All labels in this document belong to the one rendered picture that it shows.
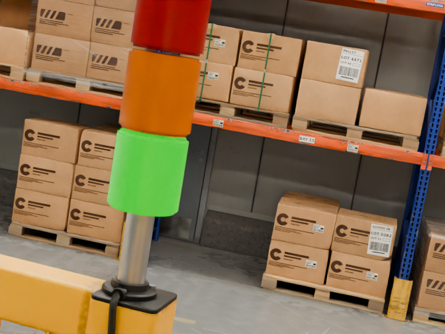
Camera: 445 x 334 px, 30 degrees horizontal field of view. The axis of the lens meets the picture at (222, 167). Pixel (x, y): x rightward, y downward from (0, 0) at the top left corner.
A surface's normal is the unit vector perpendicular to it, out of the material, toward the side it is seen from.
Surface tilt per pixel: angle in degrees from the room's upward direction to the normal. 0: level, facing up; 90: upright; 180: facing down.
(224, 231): 90
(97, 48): 88
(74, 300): 90
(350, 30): 90
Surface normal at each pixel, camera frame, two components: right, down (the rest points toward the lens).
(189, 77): 0.77, 0.22
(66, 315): -0.27, 0.10
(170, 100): 0.36, 0.19
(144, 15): -0.62, 0.01
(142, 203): 0.11, 0.16
